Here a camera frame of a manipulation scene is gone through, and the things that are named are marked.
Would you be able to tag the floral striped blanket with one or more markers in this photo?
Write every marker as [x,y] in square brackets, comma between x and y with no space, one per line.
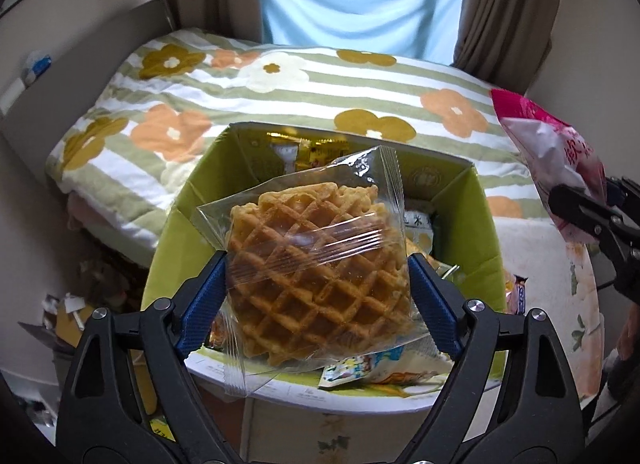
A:
[300,89]

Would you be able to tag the white box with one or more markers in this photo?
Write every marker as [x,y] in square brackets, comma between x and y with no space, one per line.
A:
[10,94]

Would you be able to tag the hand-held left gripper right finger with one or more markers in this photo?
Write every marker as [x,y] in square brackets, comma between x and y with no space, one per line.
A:
[435,299]

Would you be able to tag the clear waffle packet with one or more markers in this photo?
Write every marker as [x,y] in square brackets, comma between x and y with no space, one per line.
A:
[310,264]

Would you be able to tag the green cardboard box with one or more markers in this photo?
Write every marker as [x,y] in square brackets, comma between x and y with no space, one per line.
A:
[470,224]

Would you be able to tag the orange white cracker packet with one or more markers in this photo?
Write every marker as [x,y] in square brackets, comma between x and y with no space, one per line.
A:
[417,231]

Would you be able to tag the pink white candy bag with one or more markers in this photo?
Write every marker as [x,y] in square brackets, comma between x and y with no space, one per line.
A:
[545,144]

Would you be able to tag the white blue bottle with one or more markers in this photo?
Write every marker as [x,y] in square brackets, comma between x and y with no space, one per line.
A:
[37,64]

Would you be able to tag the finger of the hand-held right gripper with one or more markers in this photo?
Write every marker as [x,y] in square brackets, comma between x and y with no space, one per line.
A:
[625,194]
[575,206]

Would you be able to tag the yellow printed paper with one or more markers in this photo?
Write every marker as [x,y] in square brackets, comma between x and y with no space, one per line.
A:
[161,426]

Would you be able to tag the beige bed headboard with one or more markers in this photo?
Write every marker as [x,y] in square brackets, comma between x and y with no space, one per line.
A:
[75,44]

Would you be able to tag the dark chocolate bar packet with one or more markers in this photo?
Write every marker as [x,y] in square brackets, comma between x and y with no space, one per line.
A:
[520,296]

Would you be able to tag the floral tablecloth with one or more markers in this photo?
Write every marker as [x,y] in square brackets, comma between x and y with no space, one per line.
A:
[550,294]

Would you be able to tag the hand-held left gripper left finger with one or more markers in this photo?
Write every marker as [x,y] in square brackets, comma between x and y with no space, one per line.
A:
[205,294]

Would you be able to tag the white blue snack packet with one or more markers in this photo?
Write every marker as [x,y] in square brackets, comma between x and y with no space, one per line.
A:
[390,371]

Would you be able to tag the yellow snack packet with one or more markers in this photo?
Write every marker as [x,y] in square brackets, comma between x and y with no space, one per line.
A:
[320,152]

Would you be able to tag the paper clutter pile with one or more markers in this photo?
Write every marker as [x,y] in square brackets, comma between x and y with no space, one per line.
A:
[70,314]

